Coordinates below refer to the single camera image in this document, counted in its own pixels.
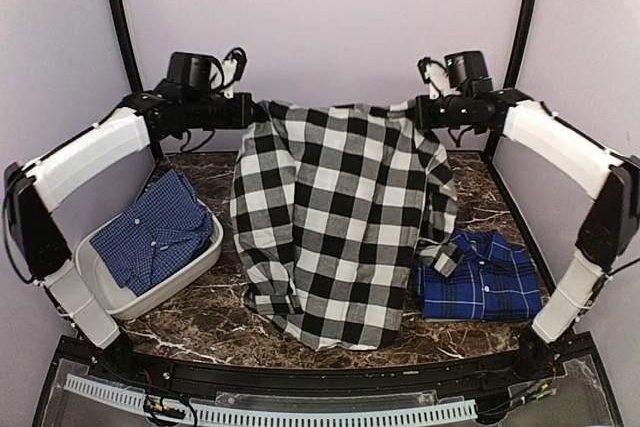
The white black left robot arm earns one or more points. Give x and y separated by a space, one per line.
197 93

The black corner frame post right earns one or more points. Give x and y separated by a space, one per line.
516 58

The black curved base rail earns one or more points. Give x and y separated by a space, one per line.
570 390

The white slotted cable duct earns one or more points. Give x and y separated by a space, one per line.
234 409

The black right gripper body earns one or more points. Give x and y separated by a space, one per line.
434 118

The black white checked shirt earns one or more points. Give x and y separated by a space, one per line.
330 207

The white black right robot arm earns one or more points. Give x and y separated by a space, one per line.
461 95

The black corner frame post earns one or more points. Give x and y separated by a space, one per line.
516 58
123 36

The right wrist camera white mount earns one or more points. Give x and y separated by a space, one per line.
435 76

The grey plastic bin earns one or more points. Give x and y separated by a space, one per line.
120 302

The small-check blue shirt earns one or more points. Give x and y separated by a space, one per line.
156 236

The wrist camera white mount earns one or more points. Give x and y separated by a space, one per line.
435 76
233 67

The blue plaid folded shirt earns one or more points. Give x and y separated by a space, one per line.
495 281

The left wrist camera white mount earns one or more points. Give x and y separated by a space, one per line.
233 67

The black corner frame post left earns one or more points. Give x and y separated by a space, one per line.
123 36

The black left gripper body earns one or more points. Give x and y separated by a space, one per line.
229 119

